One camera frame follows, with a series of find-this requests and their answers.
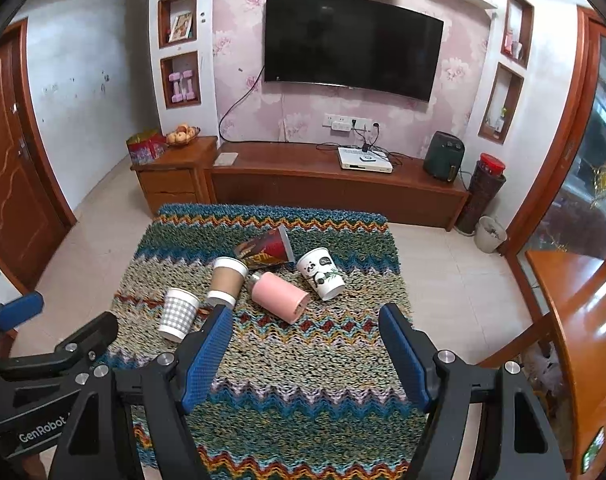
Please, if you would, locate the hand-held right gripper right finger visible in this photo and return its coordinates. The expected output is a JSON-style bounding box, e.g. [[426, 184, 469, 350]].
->
[[378, 302, 569, 480]]

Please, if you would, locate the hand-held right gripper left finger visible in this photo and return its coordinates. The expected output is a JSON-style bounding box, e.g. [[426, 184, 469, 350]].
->
[[48, 304, 235, 480]]

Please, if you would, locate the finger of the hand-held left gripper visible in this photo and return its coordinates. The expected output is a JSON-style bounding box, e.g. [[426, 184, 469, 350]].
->
[[0, 311, 120, 386], [0, 291, 44, 333]]

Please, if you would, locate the grey checked paper cup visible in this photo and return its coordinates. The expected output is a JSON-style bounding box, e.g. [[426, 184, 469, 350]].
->
[[158, 287, 202, 343]]

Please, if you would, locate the brown cup with white lid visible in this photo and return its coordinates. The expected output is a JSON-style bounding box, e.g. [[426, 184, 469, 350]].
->
[[205, 256, 249, 309]]

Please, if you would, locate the pink insulated cup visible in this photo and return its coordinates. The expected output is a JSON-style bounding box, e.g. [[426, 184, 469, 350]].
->
[[247, 271, 311, 322]]

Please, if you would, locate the white panda print cup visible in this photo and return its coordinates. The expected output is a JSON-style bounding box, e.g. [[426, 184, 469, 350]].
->
[[296, 247, 345, 302]]

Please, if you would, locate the red printed paper cup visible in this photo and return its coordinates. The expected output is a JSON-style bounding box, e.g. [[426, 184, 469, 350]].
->
[[233, 225, 295, 272]]

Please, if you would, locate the colourful zigzag woven rug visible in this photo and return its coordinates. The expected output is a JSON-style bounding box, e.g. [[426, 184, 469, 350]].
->
[[104, 203, 430, 480]]

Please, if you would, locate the brown wooden door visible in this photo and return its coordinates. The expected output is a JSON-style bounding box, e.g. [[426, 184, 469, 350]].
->
[[0, 17, 78, 291]]

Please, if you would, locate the white waste bin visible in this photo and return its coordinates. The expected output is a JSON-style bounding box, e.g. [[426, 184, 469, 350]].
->
[[474, 216, 508, 253]]

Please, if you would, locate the small wooden drawer cabinet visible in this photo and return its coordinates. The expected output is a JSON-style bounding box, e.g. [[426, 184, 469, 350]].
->
[[130, 136, 219, 218]]

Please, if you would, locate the dark wicker stand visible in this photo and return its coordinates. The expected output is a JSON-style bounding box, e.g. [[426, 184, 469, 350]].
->
[[456, 160, 506, 237]]

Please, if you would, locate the orange wooden table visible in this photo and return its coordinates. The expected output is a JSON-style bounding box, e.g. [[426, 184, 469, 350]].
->
[[526, 250, 606, 480]]

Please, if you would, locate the red gift box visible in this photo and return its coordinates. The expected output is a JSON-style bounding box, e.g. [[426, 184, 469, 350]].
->
[[126, 130, 167, 166]]

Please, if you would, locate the long wooden television cabinet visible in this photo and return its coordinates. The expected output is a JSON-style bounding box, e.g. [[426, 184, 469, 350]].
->
[[203, 141, 471, 233]]

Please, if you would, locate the white set-top box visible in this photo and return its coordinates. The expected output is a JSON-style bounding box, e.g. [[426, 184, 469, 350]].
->
[[338, 147, 395, 174]]

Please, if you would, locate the dark green air fryer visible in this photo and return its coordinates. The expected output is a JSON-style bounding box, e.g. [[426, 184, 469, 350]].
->
[[423, 131, 465, 182]]

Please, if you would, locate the red lidded container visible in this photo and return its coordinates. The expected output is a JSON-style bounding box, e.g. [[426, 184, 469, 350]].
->
[[479, 153, 507, 176]]

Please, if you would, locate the basket of fruit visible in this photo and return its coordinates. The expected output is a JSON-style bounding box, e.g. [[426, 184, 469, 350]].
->
[[166, 124, 202, 148]]

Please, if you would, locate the wooden framed glass door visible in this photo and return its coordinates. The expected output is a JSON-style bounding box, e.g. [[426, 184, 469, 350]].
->
[[503, 7, 606, 281]]

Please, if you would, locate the picture card in niche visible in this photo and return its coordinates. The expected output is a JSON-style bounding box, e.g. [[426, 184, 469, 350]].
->
[[169, 12, 193, 42]]

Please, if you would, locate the black flat television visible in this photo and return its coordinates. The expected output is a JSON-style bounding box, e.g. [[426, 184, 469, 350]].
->
[[263, 0, 445, 103]]

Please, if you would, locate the white wall socket strip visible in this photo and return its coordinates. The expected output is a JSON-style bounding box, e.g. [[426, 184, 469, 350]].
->
[[323, 115, 374, 134]]

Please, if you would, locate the black television cable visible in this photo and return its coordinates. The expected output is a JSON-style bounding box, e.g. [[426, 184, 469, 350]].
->
[[218, 64, 267, 144]]

